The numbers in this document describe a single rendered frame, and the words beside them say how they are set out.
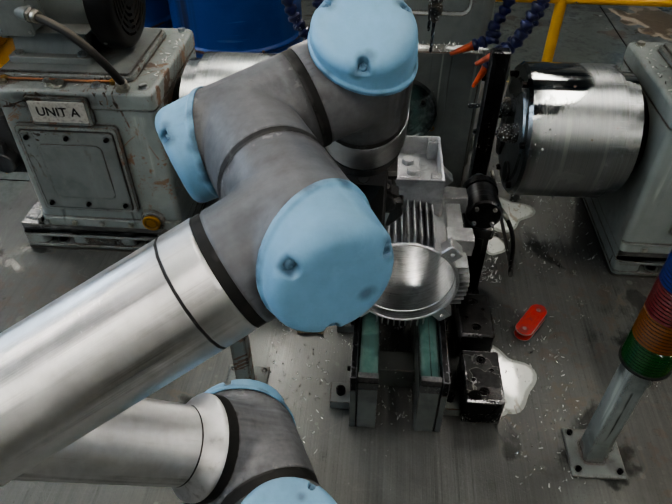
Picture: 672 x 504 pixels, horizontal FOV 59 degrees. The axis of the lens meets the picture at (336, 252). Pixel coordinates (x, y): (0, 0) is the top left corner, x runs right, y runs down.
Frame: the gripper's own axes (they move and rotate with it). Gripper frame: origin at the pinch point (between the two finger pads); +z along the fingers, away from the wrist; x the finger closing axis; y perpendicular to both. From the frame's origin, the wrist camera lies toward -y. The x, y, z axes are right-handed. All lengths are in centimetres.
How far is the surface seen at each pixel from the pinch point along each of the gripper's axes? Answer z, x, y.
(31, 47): 20, 60, 38
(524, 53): 265, -96, 222
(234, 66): 23, 25, 38
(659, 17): 297, -202, 281
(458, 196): 18.2, -14.7, 13.1
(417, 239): 10.0, -7.8, 2.8
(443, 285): 21.4, -12.9, -0.5
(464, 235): 13.4, -14.8, 5.0
